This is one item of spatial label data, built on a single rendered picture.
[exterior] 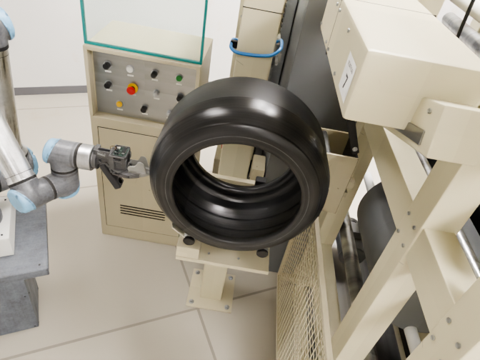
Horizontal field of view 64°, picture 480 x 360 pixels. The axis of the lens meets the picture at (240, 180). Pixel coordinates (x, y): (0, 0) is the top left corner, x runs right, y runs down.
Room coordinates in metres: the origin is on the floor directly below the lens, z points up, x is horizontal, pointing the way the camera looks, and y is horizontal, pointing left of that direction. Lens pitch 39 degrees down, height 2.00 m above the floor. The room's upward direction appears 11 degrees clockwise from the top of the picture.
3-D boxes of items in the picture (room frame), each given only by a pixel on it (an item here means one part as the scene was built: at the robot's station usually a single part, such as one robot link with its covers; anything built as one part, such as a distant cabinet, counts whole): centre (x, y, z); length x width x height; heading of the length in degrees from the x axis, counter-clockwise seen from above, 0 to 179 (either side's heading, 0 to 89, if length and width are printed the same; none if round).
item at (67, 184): (1.01, 0.63, 1.03); 0.12 x 0.09 x 0.12; 153
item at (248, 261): (1.14, 0.01, 0.80); 0.37 x 0.36 x 0.02; 92
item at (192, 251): (1.14, 0.15, 0.84); 0.36 x 0.09 x 0.06; 2
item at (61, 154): (1.03, 0.62, 1.14); 0.12 x 0.09 x 0.10; 92
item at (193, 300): (1.40, 0.04, 0.01); 0.27 x 0.27 x 0.02; 2
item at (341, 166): (1.38, -0.36, 1.05); 0.20 x 0.15 x 0.30; 2
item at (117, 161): (1.03, 0.45, 1.15); 0.12 x 0.08 x 0.09; 92
